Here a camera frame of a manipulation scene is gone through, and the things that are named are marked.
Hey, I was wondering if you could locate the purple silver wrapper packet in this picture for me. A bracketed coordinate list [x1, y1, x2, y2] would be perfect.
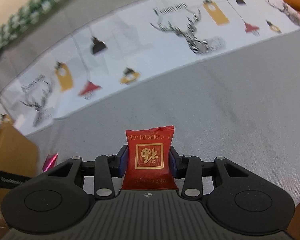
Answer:
[42, 153, 58, 172]

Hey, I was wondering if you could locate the red square snack packet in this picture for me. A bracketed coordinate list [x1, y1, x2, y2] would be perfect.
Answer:
[122, 126, 177, 191]

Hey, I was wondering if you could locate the brown cardboard box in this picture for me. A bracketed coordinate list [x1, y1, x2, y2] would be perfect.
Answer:
[0, 124, 38, 239]

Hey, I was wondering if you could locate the green checkered cloth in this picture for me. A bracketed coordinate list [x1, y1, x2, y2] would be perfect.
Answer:
[0, 0, 64, 53]

